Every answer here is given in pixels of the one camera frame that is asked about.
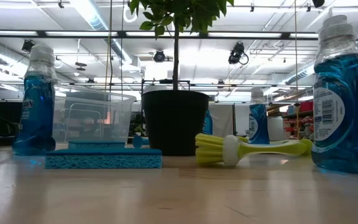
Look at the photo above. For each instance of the black cabinet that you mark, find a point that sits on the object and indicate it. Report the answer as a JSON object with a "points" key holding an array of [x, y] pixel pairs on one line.
{"points": [[2, 118]]}

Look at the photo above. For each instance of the black plant pot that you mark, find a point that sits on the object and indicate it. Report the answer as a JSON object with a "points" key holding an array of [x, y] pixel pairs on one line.
{"points": [[174, 124]]}

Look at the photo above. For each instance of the clear plastic bin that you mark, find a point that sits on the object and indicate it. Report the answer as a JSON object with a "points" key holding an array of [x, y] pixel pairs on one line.
{"points": [[104, 118]]}

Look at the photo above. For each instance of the blue dish soap bottle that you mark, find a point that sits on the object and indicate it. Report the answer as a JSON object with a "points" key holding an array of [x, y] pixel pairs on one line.
{"points": [[208, 124], [258, 124], [37, 118], [343, 124]]}

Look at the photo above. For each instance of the blue kitchen sponge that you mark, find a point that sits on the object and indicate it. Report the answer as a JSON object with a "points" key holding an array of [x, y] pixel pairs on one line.
{"points": [[104, 160], [96, 144]]}

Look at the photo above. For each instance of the white hanging sheet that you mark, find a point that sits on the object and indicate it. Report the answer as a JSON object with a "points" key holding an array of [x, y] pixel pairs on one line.
{"points": [[222, 121]]}

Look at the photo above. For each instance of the black ceiling spotlight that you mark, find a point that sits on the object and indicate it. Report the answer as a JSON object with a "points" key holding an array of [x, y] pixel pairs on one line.
{"points": [[159, 56]]}

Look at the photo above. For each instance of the black ceiling-mounted camera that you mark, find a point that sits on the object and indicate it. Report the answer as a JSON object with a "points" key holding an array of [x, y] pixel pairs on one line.
{"points": [[27, 46]]}

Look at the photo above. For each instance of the shelf with red boxes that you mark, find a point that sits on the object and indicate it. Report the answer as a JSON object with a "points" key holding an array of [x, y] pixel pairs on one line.
{"points": [[303, 124]]}

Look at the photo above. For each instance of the black overhead rig camera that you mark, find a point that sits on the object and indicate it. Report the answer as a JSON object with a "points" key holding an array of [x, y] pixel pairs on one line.
{"points": [[236, 53]]}

